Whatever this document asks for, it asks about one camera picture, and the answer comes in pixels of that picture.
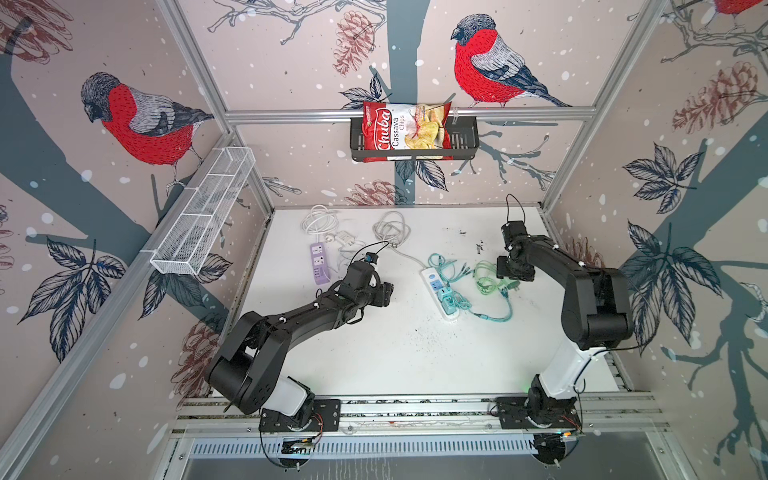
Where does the white charger adapter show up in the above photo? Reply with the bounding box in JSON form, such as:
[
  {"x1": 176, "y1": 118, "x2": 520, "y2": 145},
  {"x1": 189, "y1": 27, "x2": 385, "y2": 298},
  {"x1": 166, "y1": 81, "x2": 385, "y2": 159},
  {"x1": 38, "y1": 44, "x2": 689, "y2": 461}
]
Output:
[{"x1": 335, "y1": 231, "x2": 356, "y2": 246}]

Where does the red chips bag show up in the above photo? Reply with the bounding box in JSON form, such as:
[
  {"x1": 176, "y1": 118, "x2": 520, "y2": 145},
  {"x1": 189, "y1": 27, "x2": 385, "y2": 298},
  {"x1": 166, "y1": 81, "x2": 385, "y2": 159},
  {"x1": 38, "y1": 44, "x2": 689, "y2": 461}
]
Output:
[{"x1": 362, "y1": 102, "x2": 452, "y2": 162}]

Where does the green charger cable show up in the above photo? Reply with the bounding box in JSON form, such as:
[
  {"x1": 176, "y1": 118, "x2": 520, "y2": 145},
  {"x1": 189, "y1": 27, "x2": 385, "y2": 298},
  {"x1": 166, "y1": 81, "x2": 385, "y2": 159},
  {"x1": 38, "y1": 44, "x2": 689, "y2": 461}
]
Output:
[{"x1": 472, "y1": 260, "x2": 521, "y2": 299}]

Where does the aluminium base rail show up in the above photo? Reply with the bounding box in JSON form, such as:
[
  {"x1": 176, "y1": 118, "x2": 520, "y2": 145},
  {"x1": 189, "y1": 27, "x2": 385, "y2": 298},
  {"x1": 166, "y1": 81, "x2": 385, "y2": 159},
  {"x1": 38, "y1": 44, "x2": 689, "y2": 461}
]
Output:
[{"x1": 169, "y1": 391, "x2": 670, "y2": 461}]

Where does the white wire shelf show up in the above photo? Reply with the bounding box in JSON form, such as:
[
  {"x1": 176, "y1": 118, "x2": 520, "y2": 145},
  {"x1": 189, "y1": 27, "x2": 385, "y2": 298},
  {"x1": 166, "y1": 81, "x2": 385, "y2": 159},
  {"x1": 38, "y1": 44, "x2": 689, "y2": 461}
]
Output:
[{"x1": 150, "y1": 146, "x2": 255, "y2": 275}]

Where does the white blue power strip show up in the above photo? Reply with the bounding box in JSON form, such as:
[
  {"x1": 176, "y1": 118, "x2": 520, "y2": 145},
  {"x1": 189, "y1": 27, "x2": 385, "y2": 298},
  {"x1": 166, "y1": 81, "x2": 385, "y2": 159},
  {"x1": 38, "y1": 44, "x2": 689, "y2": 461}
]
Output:
[{"x1": 419, "y1": 267, "x2": 460, "y2": 322}]

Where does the purple power strip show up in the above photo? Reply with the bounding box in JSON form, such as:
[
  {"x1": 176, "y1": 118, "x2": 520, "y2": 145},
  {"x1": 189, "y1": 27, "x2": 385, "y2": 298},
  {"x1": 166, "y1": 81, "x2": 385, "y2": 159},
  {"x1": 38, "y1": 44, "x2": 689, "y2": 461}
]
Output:
[{"x1": 310, "y1": 242, "x2": 331, "y2": 285}]

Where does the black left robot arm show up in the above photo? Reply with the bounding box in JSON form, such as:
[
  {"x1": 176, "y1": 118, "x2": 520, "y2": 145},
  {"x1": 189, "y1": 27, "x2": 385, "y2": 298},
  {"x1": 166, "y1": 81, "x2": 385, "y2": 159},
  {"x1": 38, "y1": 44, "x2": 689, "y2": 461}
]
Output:
[{"x1": 204, "y1": 260, "x2": 394, "y2": 433}]

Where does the teal charger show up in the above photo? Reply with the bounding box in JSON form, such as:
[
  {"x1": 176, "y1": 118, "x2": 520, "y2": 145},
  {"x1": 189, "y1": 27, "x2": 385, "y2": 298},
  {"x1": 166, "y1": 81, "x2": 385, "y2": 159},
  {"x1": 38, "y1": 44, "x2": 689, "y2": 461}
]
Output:
[
  {"x1": 436, "y1": 286, "x2": 452, "y2": 298},
  {"x1": 441, "y1": 292, "x2": 457, "y2": 309}
]

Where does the black wire basket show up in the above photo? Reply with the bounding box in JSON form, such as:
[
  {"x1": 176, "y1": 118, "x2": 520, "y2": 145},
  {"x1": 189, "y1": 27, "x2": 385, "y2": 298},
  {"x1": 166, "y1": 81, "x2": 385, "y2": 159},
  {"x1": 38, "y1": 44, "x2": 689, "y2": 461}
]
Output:
[{"x1": 350, "y1": 117, "x2": 479, "y2": 163}]

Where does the white blue strip cord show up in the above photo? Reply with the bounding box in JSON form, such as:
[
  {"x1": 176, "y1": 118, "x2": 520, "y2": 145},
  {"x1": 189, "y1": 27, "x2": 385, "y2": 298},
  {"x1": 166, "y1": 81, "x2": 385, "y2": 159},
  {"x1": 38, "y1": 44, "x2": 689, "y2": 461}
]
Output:
[{"x1": 371, "y1": 209, "x2": 428, "y2": 271}]

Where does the white purple strip cord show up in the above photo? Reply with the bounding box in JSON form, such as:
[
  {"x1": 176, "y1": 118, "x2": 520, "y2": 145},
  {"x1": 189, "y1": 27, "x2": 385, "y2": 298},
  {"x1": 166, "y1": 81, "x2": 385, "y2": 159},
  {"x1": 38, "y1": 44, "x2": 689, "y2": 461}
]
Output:
[{"x1": 301, "y1": 204, "x2": 343, "y2": 236}]

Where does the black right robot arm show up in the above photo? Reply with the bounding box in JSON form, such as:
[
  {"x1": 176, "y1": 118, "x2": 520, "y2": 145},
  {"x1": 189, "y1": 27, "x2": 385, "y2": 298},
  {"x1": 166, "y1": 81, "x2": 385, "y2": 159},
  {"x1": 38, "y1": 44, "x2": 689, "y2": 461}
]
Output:
[{"x1": 496, "y1": 220, "x2": 635, "y2": 426}]

